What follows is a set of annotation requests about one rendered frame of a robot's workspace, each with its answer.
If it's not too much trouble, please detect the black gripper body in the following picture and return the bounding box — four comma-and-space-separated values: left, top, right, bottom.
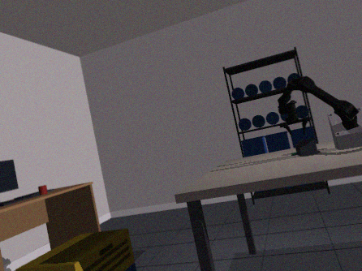
280, 110, 311, 127

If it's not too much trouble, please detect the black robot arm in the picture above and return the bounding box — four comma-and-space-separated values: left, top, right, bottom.
278, 76, 360, 130

